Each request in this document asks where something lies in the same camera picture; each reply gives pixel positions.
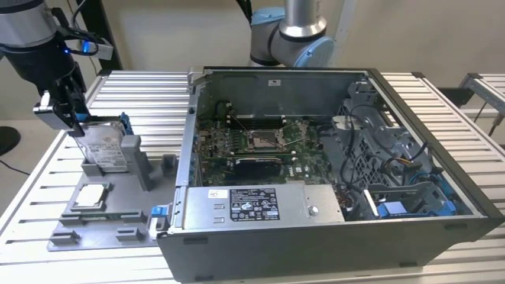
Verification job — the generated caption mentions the hard disk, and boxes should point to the hard disk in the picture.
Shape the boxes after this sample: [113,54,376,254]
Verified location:
[73,111,134,176]

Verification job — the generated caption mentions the yellow red black power wire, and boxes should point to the yellow red black power wire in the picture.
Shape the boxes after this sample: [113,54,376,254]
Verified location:
[383,156,422,172]

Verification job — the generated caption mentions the metal disk bay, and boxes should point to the metal disk bay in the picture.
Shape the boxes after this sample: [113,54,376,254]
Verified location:
[360,176,474,222]

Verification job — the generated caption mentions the white box on wrist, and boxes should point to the white box on wrist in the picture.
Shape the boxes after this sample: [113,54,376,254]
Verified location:
[93,37,114,59]

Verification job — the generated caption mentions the black round base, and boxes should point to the black round base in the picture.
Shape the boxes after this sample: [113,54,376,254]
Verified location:
[0,125,21,157]

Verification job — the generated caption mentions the silver CPU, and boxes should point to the silver CPU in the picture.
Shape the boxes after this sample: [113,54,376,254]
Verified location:
[73,183,107,208]

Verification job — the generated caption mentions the grey parts rack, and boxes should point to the grey parts rack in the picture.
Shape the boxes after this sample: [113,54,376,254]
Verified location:
[46,134,182,252]

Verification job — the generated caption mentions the thin metal locking lever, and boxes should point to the thin metal locking lever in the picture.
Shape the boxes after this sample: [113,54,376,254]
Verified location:
[226,112,251,134]
[283,121,307,146]

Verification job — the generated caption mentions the green RAM stick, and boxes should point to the green RAM stick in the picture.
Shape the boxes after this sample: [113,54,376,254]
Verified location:
[79,211,139,221]

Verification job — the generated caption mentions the CPU socket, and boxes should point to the CPU socket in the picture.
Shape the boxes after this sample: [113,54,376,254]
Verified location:
[243,128,279,150]

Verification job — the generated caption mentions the black graphics card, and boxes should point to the black graphics card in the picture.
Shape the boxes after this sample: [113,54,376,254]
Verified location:
[231,156,283,180]

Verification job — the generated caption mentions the green motherboard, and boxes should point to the green motherboard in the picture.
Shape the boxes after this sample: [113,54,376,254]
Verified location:
[194,118,339,186]

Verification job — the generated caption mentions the silver power supply unit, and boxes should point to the silver power supply unit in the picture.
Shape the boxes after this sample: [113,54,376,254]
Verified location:
[181,183,347,231]

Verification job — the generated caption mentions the perforated metal drive cage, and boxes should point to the perforated metal drive cage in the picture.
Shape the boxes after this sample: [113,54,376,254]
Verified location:
[319,79,438,192]

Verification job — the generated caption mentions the open black PC case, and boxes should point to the open black PC case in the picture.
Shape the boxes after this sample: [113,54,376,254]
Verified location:
[155,65,505,282]

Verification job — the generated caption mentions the light blue bay tab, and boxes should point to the light blue bay tab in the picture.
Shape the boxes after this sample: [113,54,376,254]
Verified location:
[376,202,407,219]

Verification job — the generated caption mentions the black block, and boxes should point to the black block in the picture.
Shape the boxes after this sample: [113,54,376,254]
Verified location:
[435,87,474,107]

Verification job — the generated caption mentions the black frame post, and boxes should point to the black frame post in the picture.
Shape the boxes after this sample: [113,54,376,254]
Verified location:
[78,0,123,71]

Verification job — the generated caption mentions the black floor cable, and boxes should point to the black floor cable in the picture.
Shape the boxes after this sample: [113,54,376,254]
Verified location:
[0,159,30,176]

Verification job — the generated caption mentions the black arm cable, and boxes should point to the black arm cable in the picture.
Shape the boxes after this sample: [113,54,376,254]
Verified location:
[234,0,254,23]

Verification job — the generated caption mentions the metal socket cover frame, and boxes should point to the metal socket cover frame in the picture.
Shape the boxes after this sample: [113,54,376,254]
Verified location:
[279,121,314,146]

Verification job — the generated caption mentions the thin black cable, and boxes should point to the thin black cable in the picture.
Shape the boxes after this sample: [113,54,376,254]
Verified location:
[347,104,399,131]

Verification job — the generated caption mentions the grey black looped cable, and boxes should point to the grey black looped cable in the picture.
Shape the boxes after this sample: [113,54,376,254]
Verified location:
[336,153,358,191]

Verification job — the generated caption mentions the red and black wires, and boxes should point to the red and black wires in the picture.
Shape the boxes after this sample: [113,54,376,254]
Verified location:
[335,189,352,211]

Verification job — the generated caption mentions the black flat cable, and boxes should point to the black flat cable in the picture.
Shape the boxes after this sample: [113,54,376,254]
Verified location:
[416,141,440,179]

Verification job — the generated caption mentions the blue data wire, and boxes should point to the blue data wire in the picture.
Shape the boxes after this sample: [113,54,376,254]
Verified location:
[408,170,444,186]

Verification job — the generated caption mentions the aluminium rail frame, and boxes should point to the aluminium rail frame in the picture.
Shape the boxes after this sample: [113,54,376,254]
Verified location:
[459,72,505,118]

